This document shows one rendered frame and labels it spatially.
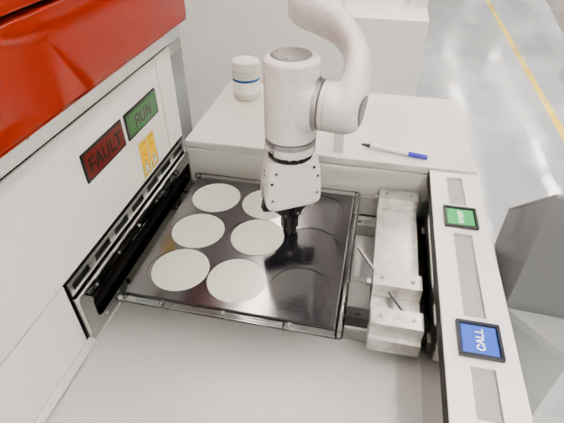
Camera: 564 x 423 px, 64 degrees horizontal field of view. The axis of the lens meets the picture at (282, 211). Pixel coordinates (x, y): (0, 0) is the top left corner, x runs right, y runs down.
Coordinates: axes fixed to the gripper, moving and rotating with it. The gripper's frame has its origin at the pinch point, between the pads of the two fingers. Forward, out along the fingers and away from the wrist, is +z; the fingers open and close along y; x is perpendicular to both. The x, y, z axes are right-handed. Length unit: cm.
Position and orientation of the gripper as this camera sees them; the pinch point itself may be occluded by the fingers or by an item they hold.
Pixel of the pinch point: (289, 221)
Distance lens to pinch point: 84.7
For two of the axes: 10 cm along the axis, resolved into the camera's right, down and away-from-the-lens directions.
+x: -3.3, -5.9, 7.4
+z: 0.0, 7.8, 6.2
